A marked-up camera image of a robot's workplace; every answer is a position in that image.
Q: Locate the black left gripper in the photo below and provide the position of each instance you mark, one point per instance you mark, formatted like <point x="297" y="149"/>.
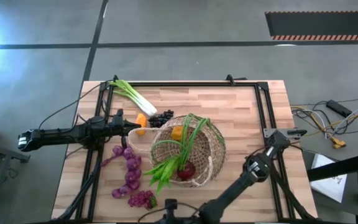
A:
<point x="116" y="127"/>

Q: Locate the red grape bunch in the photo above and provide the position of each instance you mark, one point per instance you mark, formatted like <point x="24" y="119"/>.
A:
<point x="140" y="199"/>

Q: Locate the green onion bunch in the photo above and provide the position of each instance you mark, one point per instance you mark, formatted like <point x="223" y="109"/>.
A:
<point x="135" y="97"/>

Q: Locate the long green onion leaves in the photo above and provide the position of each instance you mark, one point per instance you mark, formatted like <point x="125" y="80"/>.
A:
<point x="188" y="140"/>

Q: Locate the dark red apple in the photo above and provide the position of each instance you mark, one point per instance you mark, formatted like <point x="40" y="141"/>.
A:
<point x="186" y="171"/>

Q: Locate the grey mounting plate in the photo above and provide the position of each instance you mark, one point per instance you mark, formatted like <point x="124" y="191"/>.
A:
<point x="267" y="132"/>

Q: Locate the black power brick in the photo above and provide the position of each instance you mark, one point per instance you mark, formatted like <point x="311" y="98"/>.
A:
<point x="339" y="108"/>

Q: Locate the black hazard-striped floor mat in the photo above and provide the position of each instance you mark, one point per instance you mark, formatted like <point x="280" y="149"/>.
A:
<point x="322" y="23"/>

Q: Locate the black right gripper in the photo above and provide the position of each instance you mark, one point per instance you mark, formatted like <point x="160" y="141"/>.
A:
<point x="171" y="219"/>

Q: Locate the black clamp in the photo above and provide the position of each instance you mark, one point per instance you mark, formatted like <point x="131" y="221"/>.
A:
<point x="233" y="79"/>
<point x="115" y="77"/>

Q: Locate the black grape bunch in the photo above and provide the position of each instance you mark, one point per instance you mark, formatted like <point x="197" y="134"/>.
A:
<point x="160" y="119"/>

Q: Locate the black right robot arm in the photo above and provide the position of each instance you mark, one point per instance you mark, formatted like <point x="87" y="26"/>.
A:
<point x="244" y="183"/>

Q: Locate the black beam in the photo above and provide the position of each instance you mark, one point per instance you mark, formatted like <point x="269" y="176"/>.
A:
<point x="340" y="166"/>

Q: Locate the white paper sheet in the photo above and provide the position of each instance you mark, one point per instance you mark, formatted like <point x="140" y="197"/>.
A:
<point x="329" y="183"/>

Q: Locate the yellow bell pepper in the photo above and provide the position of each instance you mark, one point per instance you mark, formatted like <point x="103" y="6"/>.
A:
<point x="177" y="132"/>

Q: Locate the black aluminium table frame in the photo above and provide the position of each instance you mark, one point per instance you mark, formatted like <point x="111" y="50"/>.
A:
<point x="197" y="84"/>

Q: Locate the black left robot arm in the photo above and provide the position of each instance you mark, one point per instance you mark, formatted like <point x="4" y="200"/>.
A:
<point x="57" y="135"/>

